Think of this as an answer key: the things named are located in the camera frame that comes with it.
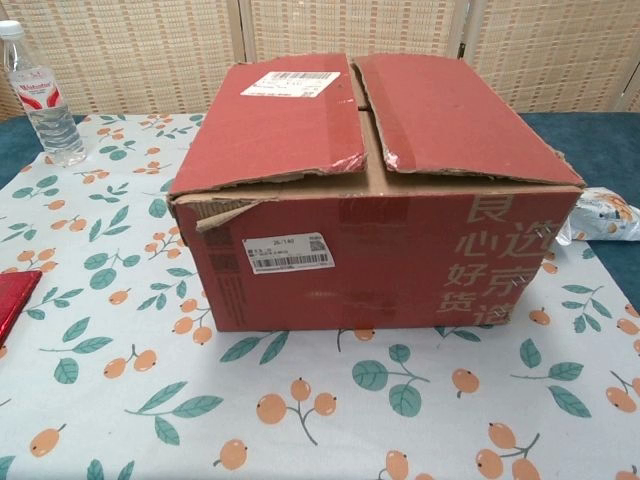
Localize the white blue snack bag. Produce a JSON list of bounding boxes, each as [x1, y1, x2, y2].
[[554, 185, 640, 246]]

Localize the red certificate booklet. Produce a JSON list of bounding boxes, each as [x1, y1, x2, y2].
[[0, 269, 44, 349]]

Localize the woven bamboo screen panel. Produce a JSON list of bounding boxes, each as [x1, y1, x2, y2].
[[238, 0, 474, 66], [462, 0, 640, 115], [0, 0, 240, 124]]

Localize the red cardboard shipping box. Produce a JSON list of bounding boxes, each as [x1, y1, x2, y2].
[[166, 52, 587, 334]]

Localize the floral fruit print tablecloth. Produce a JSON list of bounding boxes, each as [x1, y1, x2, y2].
[[0, 113, 640, 480]]

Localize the clear plastic water bottle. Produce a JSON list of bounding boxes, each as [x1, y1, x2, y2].
[[0, 19, 88, 168]]

